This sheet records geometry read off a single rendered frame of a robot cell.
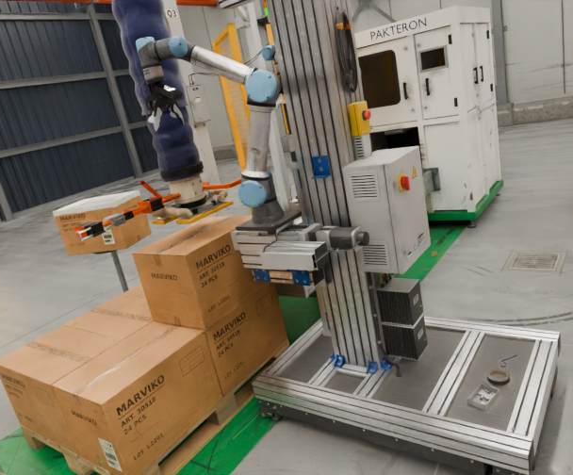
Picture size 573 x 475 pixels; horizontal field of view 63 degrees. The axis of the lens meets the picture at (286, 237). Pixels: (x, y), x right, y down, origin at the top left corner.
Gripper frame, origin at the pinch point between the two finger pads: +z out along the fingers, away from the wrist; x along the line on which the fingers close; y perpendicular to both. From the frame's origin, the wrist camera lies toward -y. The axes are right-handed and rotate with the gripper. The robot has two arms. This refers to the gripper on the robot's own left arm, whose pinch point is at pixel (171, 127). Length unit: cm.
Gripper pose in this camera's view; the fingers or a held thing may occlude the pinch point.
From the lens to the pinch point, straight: 204.6
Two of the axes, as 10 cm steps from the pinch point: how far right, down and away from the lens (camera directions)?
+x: -5.6, 3.5, -7.5
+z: 2.0, 9.4, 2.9
